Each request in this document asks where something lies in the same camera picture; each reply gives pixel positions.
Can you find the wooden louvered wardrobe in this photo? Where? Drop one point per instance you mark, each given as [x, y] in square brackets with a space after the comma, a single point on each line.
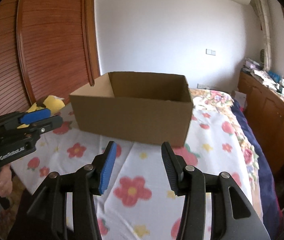
[47, 47]

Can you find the strawberry print bed sheet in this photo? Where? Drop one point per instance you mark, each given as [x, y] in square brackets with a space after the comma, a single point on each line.
[138, 203]

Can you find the pile of papers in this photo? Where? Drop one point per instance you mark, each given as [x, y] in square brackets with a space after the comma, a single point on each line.
[266, 78]

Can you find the white wall switch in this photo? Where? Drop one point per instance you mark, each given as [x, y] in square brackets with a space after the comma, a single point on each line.
[210, 52]

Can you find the brown cardboard box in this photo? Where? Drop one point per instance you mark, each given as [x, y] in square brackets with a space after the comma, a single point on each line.
[150, 108]

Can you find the yellow plush toy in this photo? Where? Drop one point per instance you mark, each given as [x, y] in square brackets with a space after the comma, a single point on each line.
[53, 103]

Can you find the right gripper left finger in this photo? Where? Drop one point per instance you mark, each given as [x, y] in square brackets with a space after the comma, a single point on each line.
[103, 167]

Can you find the wall power sockets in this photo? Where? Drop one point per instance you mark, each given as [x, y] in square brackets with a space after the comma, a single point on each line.
[201, 86]

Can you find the patterned curtain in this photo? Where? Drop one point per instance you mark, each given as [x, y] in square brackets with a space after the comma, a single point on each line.
[264, 17]

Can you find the floral quilt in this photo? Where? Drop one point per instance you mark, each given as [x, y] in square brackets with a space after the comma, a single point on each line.
[265, 200]

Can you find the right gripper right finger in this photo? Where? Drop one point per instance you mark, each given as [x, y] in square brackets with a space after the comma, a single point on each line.
[173, 168]

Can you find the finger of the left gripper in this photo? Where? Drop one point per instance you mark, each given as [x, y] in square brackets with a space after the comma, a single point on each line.
[35, 116]
[46, 125]

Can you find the wooden side cabinet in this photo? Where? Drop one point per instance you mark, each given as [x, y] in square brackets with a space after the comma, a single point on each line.
[265, 115]

